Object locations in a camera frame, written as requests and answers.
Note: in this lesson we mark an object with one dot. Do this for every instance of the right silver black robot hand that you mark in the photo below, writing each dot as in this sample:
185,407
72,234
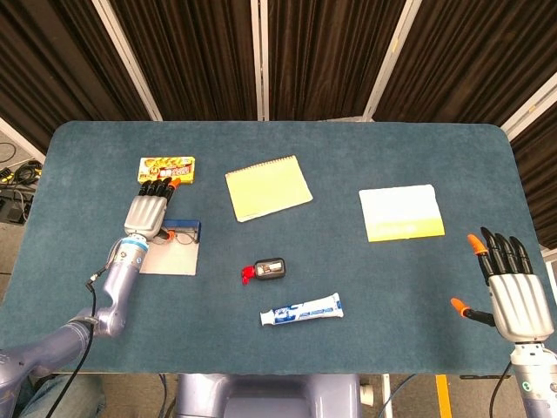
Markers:
518,305

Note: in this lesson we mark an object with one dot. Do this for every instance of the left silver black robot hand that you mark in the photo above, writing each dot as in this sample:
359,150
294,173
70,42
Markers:
145,215

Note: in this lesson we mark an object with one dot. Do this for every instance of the thin wire eyeglasses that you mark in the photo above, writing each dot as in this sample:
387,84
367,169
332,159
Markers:
187,238

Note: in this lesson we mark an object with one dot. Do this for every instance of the blue and white box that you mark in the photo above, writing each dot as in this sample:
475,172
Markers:
174,259

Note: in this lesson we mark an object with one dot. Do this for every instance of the left lavender robot arm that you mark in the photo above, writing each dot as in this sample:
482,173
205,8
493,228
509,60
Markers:
117,287

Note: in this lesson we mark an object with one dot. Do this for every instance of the right lavender robot arm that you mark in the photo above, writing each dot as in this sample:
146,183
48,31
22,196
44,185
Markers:
533,383

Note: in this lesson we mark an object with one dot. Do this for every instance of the yellow red snack box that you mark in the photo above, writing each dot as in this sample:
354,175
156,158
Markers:
167,165

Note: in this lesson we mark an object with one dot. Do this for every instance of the yellow floor tape strip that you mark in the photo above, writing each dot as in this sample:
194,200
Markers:
443,396

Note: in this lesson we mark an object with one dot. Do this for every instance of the yellow spiral notepad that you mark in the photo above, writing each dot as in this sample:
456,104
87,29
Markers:
267,189

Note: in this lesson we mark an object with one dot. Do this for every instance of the dark brown curtain panel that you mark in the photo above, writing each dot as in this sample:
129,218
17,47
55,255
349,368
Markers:
191,56
539,174
326,56
52,56
470,56

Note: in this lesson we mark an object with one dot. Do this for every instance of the black foot pedal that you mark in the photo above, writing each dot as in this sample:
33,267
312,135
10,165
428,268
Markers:
13,212

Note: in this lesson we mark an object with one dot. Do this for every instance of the black bottle red cap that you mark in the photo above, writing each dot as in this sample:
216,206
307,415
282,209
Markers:
270,268

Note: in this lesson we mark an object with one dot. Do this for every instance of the white yellow booklet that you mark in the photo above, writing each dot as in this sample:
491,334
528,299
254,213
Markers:
400,213

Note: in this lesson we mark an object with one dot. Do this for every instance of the white table leg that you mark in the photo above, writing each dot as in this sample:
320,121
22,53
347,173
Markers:
386,394

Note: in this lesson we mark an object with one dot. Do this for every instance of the white blue toothpaste tube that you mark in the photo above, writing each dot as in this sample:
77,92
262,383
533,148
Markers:
304,309

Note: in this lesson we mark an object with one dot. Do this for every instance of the blue felt table cover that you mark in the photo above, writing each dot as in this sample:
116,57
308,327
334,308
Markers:
330,152

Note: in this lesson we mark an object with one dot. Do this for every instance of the lavender robot torso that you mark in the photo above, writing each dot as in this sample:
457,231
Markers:
270,396

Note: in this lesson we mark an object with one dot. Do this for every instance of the white partition frame post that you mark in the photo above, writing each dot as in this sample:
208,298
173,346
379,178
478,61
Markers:
19,137
259,56
388,56
126,58
528,106

